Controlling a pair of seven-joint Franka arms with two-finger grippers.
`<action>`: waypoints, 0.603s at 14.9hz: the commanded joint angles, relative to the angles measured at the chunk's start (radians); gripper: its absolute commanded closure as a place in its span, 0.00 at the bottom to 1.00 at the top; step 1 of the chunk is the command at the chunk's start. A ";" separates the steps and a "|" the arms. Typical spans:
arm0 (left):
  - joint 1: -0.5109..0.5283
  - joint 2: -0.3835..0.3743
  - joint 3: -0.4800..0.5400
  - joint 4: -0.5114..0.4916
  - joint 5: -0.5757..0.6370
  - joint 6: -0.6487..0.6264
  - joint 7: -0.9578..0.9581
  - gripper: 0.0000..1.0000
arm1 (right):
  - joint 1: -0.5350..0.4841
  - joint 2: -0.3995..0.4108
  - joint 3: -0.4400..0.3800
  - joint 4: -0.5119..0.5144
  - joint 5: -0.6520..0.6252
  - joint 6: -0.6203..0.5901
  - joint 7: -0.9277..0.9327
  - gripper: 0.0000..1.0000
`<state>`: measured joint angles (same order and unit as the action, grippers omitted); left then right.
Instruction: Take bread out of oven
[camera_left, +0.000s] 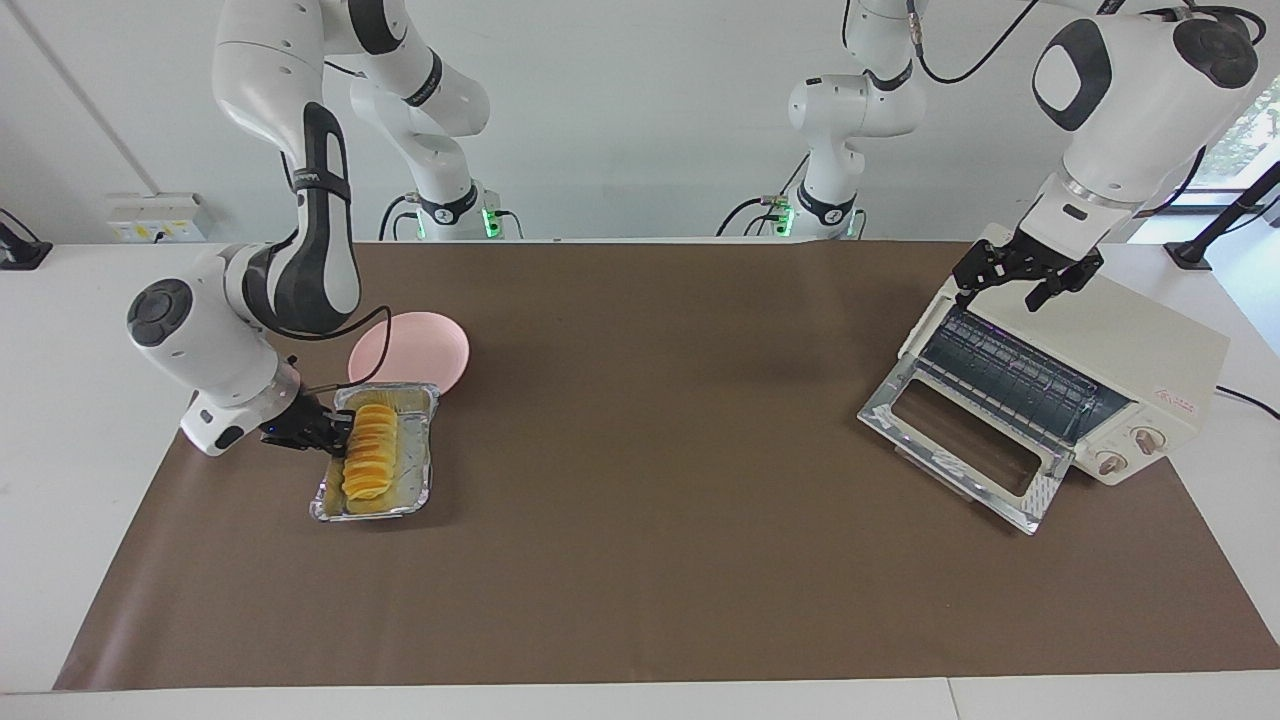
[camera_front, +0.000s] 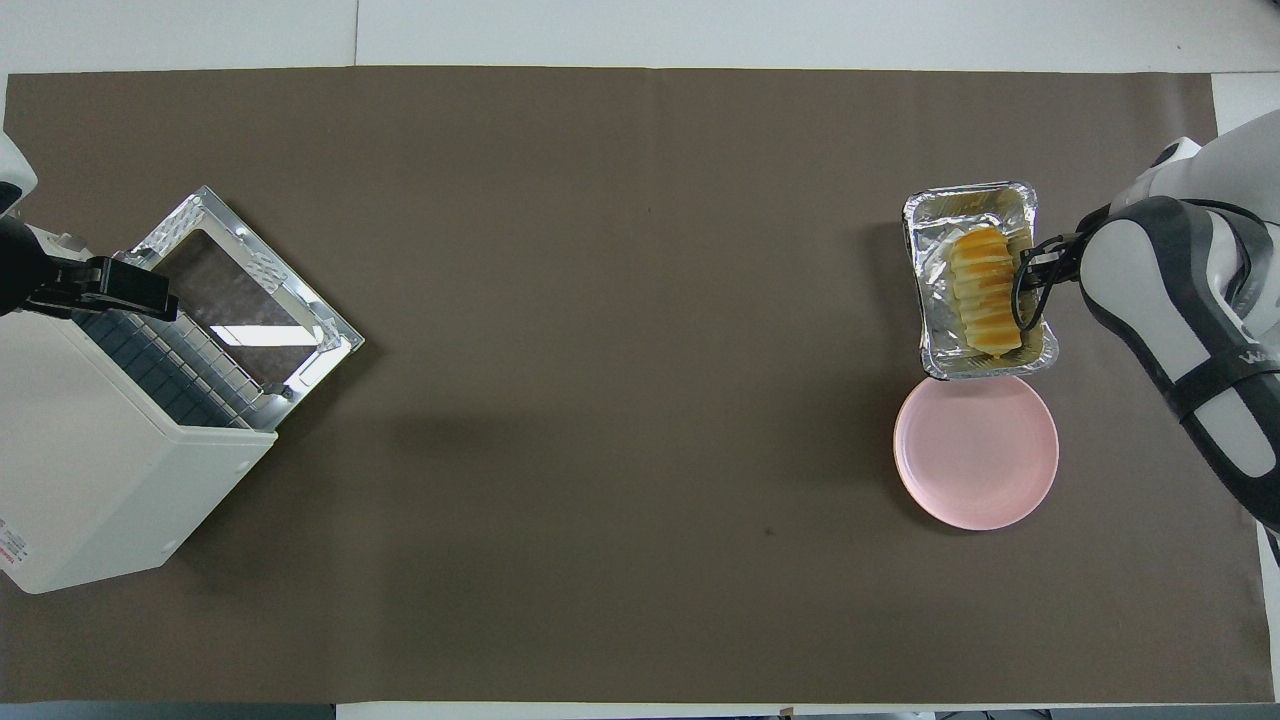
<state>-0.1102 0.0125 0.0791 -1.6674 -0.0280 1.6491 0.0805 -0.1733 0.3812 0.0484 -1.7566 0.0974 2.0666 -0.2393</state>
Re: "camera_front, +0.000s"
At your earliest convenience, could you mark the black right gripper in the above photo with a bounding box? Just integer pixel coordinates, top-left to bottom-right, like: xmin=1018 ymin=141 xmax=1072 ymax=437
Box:
xmin=1045 ymin=232 xmax=1089 ymax=291

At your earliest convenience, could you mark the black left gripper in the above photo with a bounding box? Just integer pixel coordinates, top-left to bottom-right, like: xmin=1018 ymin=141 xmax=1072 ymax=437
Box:
xmin=0 ymin=215 xmax=179 ymax=321

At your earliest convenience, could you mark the sliced golden bread loaf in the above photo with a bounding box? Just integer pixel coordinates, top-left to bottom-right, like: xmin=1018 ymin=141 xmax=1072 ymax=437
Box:
xmin=948 ymin=225 xmax=1026 ymax=361

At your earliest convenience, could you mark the aluminium foil tray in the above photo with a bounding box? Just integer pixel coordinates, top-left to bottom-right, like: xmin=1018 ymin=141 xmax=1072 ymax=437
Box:
xmin=903 ymin=181 xmax=1061 ymax=382

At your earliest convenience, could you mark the silver glass oven door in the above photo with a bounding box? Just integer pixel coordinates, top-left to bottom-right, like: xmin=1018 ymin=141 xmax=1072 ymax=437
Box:
xmin=125 ymin=185 xmax=365 ymax=403

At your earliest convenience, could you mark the cream toaster oven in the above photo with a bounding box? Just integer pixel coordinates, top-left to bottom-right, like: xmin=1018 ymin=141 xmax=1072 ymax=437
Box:
xmin=0 ymin=300 xmax=279 ymax=595

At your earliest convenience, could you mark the pink round plate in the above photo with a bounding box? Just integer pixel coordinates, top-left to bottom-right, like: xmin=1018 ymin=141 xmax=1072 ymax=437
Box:
xmin=893 ymin=372 xmax=1060 ymax=532

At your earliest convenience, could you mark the brown table mat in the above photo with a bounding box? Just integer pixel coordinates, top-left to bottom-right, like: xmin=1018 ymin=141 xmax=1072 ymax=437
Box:
xmin=0 ymin=65 xmax=1276 ymax=704

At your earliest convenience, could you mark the metal wire oven rack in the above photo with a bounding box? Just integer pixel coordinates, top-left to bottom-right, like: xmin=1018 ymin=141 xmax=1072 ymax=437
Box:
xmin=72 ymin=305 xmax=293 ymax=429

